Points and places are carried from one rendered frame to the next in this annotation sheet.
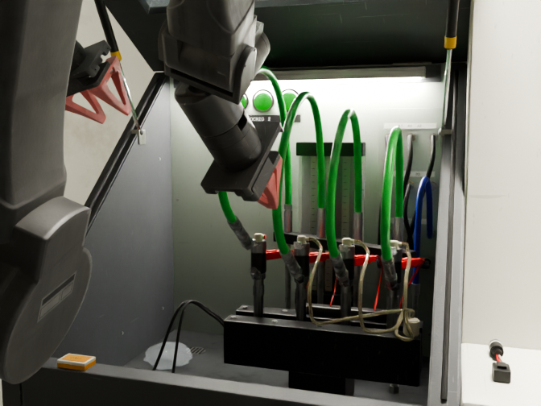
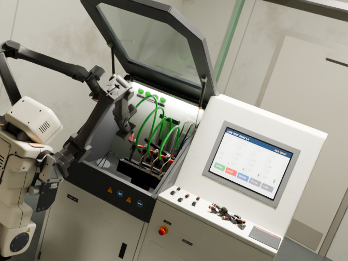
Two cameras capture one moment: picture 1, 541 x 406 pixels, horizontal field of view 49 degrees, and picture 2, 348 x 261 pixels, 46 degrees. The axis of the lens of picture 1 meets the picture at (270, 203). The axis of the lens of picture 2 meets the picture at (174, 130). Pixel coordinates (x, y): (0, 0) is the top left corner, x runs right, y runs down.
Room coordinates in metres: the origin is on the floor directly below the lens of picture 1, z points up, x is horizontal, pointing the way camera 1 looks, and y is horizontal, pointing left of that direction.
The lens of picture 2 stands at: (-1.40, -0.34, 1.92)
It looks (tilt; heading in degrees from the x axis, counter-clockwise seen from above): 15 degrees down; 3
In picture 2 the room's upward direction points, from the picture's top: 18 degrees clockwise
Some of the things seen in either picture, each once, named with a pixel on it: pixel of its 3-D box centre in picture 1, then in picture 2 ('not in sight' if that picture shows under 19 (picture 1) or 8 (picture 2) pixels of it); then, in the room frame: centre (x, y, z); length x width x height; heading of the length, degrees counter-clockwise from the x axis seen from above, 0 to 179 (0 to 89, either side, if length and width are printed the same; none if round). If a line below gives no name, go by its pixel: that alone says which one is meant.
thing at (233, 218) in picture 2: not in sight; (228, 214); (0.70, -0.64, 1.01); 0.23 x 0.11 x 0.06; 73
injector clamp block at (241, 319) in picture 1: (322, 360); (142, 178); (1.02, -0.09, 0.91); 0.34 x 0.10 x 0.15; 73
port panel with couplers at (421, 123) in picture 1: (407, 183); (187, 137); (1.24, -0.29, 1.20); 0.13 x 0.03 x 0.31; 73
